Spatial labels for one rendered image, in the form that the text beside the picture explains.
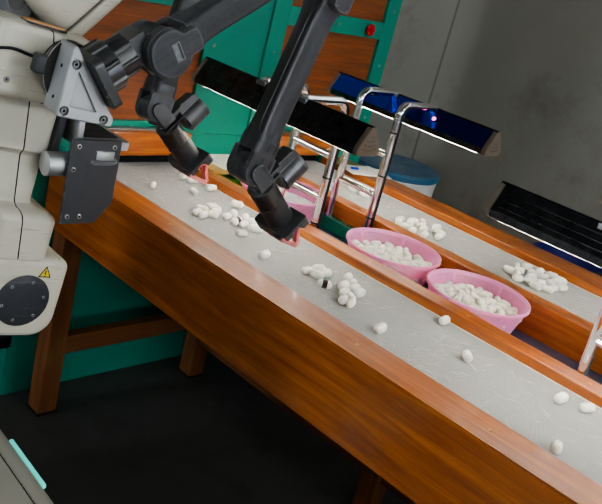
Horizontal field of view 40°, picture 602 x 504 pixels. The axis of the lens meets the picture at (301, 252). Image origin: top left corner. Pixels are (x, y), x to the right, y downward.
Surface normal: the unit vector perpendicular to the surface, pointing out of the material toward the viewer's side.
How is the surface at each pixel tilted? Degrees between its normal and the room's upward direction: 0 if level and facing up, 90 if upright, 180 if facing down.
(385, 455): 90
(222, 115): 90
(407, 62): 90
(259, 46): 90
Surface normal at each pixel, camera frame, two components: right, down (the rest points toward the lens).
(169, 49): 0.62, 0.37
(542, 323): -0.68, 0.08
